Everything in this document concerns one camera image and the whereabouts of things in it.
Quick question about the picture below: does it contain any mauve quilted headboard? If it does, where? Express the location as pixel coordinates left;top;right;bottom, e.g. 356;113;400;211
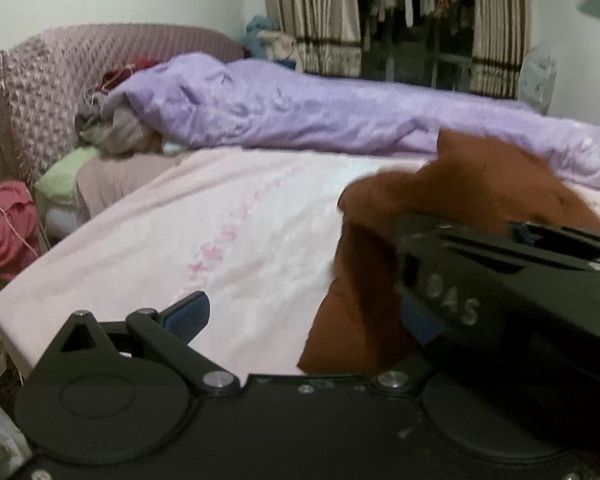
0;24;246;183

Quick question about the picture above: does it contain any brown padded coat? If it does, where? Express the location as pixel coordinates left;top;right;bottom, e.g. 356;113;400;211
296;127;600;376

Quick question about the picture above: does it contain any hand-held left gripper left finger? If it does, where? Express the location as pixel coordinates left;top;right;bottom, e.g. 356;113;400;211
55;292;241;397

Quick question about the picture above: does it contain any pink printed bed sheet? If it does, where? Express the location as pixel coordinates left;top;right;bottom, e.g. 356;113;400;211
0;147;600;378

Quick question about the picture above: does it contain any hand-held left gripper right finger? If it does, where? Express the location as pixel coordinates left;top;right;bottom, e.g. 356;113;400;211
372;297;443;395

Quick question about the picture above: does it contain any grey clothes pile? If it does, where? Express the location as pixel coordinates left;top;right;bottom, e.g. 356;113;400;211
75;101;157;157

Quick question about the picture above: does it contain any dark window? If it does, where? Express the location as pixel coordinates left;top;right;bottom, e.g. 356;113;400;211
352;0;481;93

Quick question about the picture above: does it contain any blue plush toy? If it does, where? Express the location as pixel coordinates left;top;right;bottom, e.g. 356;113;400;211
241;16;302;72

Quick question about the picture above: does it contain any purple duvet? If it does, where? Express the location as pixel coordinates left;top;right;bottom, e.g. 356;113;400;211
105;52;600;196

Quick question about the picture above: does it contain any mauve pillow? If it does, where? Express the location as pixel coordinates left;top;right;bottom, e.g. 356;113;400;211
76;154;183;213

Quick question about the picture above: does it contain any pink red cloth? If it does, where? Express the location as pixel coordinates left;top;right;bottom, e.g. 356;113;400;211
0;181;42;282

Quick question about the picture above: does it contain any dark red cloth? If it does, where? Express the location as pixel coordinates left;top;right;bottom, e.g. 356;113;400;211
102;56;160;92

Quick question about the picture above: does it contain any white standing fan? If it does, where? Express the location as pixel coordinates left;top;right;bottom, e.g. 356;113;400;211
519;44;557;115

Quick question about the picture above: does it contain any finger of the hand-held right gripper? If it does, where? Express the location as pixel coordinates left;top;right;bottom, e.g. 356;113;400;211
507;220;600;277

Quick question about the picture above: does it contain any green pillow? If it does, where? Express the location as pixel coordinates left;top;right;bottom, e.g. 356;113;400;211
34;146;102;207

